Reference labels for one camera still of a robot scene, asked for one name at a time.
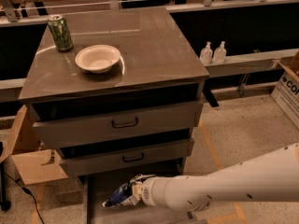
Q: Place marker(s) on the clear sanitizer bottle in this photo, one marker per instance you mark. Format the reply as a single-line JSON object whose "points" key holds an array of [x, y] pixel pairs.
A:
{"points": [[206, 54], [220, 53]]}

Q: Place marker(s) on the left clear sanitizer bottle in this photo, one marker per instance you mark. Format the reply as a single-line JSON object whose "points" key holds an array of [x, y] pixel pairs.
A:
{"points": [[206, 54]]}

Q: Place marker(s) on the black stand leg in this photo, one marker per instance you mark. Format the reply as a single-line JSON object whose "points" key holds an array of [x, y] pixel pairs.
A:
{"points": [[4, 202]]}

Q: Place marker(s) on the grey open bottom drawer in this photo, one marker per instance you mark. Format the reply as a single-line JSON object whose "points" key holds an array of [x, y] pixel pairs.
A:
{"points": [[101, 186]]}

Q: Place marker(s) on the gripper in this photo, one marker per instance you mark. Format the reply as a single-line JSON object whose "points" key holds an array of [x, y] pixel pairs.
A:
{"points": [[149, 190]]}

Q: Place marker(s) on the green soda can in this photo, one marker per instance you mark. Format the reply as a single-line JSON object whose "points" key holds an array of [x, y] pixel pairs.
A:
{"points": [[60, 32]]}

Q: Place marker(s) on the grey top drawer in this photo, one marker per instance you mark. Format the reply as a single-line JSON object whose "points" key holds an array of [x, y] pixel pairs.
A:
{"points": [[101, 128]]}

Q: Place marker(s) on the blue chip bag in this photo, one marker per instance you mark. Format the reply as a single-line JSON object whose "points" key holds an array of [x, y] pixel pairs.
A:
{"points": [[122, 195]]}

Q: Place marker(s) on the grey middle drawer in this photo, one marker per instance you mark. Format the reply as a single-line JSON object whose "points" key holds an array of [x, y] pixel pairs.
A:
{"points": [[99, 163]]}

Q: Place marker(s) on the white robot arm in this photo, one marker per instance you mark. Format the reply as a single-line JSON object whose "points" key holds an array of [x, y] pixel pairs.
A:
{"points": [[272, 177]]}

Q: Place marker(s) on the brown cardboard box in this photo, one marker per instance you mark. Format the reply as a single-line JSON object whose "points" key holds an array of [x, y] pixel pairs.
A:
{"points": [[34, 163]]}

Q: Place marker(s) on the white bowl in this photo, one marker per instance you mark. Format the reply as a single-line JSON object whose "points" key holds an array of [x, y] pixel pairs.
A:
{"points": [[97, 59]]}

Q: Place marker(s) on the right clear sanitizer bottle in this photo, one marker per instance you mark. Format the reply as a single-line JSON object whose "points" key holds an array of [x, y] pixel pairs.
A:
{"points": [[220, 53]]}

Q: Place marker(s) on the white printed cardboard box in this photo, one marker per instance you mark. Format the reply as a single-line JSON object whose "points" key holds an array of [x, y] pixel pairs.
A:
{"points": [[286, 92]]}

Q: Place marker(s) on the grey drawer cabinet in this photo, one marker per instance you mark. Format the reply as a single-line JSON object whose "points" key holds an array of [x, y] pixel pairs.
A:
{"points": [[157, 67]]}

